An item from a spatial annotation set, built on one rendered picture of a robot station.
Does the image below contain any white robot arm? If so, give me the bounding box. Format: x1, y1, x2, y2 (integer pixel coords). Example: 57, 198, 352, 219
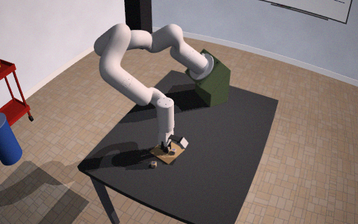
94, 23, 214, 132

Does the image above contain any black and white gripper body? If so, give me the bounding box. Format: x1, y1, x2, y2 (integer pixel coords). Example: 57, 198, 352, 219
158, 129, 173, 147

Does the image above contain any peach flat mat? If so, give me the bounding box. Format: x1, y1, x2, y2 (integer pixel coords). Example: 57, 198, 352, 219
150, 142, 184, 164

